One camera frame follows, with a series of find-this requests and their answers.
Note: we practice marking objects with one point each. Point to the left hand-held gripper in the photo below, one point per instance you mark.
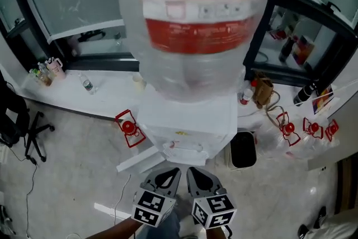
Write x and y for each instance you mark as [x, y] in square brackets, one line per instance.
[152, 208]

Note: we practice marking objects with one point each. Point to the person's left forearm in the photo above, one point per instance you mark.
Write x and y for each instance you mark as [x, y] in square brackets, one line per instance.
[123, 228]

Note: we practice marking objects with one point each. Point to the small clear water bottle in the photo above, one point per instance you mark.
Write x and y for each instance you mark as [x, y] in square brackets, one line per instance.
[87, 84]

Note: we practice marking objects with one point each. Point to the cream cylindrical container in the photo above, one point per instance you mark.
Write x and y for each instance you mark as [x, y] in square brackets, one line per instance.
[139, 83]

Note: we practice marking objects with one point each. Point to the wooden step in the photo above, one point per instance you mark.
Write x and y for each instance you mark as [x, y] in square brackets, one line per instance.
[346, 184]

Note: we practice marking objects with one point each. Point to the black thermos flask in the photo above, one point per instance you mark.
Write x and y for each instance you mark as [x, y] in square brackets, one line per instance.
[305, 93]

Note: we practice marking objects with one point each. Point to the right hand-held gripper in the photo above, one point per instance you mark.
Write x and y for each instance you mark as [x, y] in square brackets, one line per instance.
[215, 210]

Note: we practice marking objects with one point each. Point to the black window frame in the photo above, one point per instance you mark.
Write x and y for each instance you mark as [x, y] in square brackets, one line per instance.
[106, 63]

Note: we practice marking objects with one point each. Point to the green drink bottle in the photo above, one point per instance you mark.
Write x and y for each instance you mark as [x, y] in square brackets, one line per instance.
[33, 73]

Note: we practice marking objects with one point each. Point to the white bottle with red cap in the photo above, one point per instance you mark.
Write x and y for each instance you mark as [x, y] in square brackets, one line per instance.
[246, 96]

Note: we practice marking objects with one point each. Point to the amber drink bottle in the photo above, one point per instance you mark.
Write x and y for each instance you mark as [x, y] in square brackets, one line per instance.
[46, 80]

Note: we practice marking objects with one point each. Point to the white slotted drip tray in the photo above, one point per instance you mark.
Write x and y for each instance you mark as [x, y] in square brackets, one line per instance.
[186, 156]

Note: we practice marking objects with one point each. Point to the black office chair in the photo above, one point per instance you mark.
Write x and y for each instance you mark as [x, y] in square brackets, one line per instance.
[14, 120]

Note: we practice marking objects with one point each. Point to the large plastic-wrapped water jug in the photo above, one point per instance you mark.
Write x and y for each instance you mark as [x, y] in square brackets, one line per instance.
[190, 70]

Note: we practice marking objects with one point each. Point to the person's right forearm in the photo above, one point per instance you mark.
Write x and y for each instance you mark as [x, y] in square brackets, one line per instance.
[215, 233]

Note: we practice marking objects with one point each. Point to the colourful booklet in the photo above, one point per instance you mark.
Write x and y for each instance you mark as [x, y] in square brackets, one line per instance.
[324, 100]

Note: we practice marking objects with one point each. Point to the beige trash bin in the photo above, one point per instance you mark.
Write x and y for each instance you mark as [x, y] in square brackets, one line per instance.
[242, 149]

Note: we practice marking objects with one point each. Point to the person's blue jeans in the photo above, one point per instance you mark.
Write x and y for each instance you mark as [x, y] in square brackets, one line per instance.
[165, 225]

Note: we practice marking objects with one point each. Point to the white water dispenser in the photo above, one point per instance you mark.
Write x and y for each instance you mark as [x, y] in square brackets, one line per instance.
[187, 120]

